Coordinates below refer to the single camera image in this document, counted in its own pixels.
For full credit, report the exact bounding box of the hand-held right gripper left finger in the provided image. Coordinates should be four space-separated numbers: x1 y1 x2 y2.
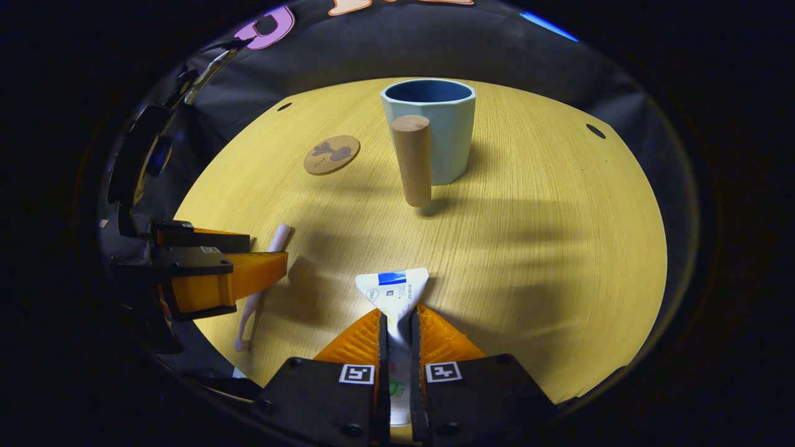
252 309 391 447

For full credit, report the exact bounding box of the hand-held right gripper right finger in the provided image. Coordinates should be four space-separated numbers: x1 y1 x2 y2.
410 304 557 445

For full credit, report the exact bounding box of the pale pink toothbrush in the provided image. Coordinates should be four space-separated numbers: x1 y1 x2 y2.
234 223 294 353

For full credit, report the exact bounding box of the white toothpaste tube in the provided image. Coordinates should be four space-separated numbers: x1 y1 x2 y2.
355 268 430 427

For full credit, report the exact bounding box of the round wooden coaster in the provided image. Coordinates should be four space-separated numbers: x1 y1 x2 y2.
303 135 361 176

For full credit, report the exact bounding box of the pale green cup wooden handle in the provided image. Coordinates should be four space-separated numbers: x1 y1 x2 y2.
380 78 477 208

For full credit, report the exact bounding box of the wooden desktop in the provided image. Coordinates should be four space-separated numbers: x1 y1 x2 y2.
174 78 668 445

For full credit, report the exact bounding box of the black backdrop cloth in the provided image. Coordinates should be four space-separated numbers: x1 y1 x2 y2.
99 0 702 398

